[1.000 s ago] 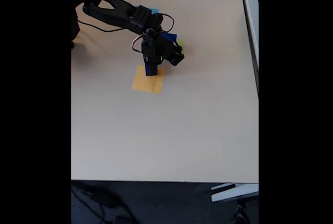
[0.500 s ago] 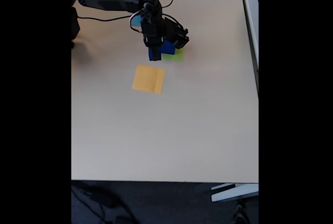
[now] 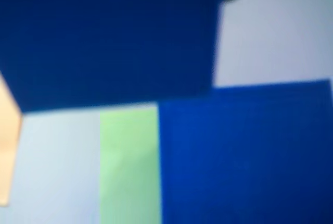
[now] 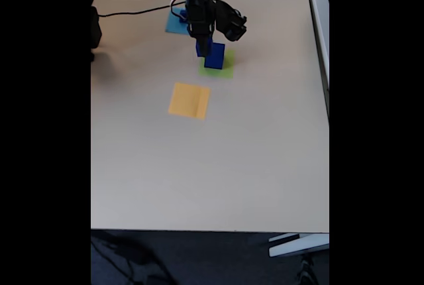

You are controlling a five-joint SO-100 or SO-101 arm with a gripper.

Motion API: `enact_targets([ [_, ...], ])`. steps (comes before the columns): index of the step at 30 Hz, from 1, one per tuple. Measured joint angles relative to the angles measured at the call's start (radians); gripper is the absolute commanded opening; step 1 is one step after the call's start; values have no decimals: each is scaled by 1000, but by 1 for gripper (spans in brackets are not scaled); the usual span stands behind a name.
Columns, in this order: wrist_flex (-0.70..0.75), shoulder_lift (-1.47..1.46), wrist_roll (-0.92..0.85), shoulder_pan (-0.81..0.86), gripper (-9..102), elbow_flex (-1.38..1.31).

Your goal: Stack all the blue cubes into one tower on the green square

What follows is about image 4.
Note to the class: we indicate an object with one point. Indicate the medium blue cube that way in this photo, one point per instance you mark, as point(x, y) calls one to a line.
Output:
point(198, 49)

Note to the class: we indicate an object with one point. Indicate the large blue cube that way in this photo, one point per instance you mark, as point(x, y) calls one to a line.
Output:
point(217, 56)

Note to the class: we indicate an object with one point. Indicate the small blue cube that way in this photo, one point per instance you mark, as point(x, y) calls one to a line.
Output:
point(182, 16)

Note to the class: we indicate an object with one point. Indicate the blue paper square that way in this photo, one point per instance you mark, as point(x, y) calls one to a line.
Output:
point(172, 26)

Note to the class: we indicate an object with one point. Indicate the green paper square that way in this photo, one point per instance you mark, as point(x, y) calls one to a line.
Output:
point(228, 69)

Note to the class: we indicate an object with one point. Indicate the orange paper square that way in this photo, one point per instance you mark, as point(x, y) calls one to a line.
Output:
point(185, 101)

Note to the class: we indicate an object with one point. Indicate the white neighbouring desk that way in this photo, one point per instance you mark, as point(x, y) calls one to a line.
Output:
point(323, 33)

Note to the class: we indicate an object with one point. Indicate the white table foot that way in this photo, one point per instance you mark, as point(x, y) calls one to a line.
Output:
point(298, 245)

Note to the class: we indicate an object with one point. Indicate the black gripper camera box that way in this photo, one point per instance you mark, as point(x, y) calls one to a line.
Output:
point(233, 23)

